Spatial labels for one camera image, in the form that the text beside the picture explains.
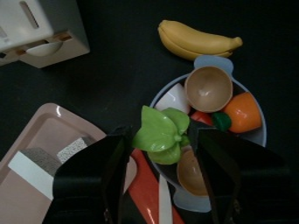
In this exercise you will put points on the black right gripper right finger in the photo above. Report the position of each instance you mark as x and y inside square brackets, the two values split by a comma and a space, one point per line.
[237, 175]

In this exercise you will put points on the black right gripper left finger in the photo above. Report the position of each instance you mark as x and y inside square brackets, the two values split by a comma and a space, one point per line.
[93, 180]

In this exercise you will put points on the green toy leafy vegetable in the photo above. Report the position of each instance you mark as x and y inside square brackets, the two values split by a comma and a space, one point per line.
[160, 137]

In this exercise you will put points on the pink plastic tray plate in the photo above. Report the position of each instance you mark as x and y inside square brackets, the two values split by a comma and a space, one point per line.
[43, 137]

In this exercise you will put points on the speckled grey toy block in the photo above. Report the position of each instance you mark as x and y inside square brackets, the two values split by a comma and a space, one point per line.
[73, 150]

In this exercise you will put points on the tan toy eggshell half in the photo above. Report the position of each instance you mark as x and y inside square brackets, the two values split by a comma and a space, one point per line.
[191, 175]
[208, 89]

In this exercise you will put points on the light blue bowl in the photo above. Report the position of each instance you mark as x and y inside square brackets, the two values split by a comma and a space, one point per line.
[248, 137]

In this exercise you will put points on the orange white toy knife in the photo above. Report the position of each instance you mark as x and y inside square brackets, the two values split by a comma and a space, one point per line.
[149, 192]

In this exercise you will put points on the white grey toy block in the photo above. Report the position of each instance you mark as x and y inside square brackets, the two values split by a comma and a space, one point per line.
[35, 167]

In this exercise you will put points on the orange toy persimmon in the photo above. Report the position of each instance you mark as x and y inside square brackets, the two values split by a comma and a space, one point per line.
[243, 112]

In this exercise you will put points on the red toy food piece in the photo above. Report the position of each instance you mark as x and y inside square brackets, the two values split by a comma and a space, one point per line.
[201, 117]

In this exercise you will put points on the white toy egg piece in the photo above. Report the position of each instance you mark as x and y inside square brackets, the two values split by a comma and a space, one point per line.
[173, 99]

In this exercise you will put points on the yellow toy banana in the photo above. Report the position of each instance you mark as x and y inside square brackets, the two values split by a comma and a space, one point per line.
[193, 39]

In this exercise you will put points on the white toy toaster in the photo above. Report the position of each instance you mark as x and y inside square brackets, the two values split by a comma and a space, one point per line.
[35, 32]

